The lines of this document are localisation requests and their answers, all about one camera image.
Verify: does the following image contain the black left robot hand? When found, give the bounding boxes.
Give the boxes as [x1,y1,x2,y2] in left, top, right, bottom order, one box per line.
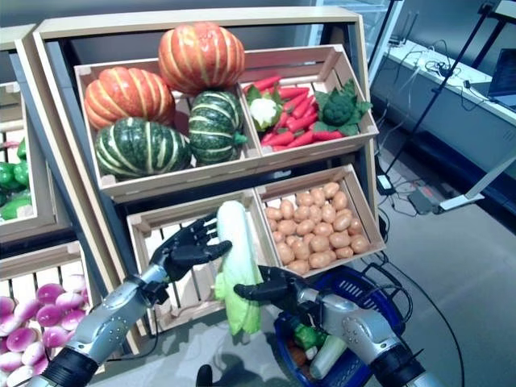
[149,213,234,283]

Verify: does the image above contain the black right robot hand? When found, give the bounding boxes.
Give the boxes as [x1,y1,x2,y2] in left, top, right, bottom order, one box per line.
[233,264,319,314]

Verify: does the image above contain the white green napa cabbage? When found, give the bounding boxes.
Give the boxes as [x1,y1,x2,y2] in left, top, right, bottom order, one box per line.
[214,200,264,335]
[309,334,348,381]

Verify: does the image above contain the blue plastic shopping basket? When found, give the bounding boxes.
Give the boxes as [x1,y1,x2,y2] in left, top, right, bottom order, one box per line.
[273,265,408,387]

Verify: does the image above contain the empty wooden slat crate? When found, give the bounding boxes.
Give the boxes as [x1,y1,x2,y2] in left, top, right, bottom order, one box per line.
[127,189,279,334]

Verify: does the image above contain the small green vegetable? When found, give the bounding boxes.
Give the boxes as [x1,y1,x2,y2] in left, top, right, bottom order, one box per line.
[293,324,328,350]

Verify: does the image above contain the small orange vegetable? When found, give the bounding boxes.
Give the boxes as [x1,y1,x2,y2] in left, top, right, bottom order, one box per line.
[288,346,310,367]

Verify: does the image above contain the wooden crate holding pumpkins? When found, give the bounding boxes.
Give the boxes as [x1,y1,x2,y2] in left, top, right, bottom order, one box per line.
[74,56,263,198]

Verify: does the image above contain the wooden crate holding potatoes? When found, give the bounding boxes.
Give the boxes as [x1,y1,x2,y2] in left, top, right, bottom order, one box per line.
[254,164,386,279]

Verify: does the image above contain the green striped pumpkin with stem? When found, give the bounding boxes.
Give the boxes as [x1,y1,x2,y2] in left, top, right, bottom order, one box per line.
[188,90,248,165]

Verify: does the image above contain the wooden crate holding carrots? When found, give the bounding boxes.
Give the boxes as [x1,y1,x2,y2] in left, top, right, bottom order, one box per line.
[235,43,380,158]

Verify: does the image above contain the wooden crate holding peppers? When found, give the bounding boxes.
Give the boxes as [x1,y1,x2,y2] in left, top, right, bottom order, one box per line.
[0,80,76,245]

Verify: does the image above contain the orange striped pumpkin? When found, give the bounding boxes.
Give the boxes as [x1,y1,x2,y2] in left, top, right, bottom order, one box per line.
[157,22,246,97]
[83,66,177,131]

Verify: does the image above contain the white cauliflower with leaves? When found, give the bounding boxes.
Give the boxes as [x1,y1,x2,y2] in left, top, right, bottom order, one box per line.
[244,84,285,133]

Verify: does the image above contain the grey floor box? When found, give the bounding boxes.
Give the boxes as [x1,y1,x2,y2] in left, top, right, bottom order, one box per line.
[407,187,435,215]

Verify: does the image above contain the green broccoli with leaves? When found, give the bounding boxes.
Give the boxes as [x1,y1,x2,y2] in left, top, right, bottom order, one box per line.
[312,78,374,138]

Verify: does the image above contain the black tripod stand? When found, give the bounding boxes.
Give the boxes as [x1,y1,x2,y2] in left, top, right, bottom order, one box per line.
[381,0,503,181]

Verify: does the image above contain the wooden display stand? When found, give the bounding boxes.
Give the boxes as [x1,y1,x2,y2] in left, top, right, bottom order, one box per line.
[0,23,142,364]
[31,6,388,356]

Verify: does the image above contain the white desk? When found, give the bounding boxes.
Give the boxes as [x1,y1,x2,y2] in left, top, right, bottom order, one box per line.
[369,39,516,213]

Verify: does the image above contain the black router with antennas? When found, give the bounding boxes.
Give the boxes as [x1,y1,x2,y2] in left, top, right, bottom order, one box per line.
[389,10,420,46]

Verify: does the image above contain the dark grey laptop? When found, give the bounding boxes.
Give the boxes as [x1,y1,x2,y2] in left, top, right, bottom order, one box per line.
[486,48,516,108]

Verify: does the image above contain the black floor cable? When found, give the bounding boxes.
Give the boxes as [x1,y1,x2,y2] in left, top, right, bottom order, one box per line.
[362,261,467,387]

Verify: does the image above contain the black camera pole stand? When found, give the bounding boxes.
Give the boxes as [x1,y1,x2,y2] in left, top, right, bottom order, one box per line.
[368,0,398,81]

